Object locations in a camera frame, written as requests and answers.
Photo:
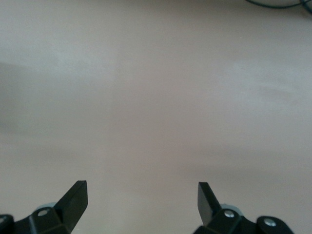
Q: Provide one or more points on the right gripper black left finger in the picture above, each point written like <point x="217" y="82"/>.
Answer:
<point x="68" y="209"/>

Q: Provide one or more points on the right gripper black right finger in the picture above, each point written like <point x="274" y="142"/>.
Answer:
<point x="209" y="212"/>

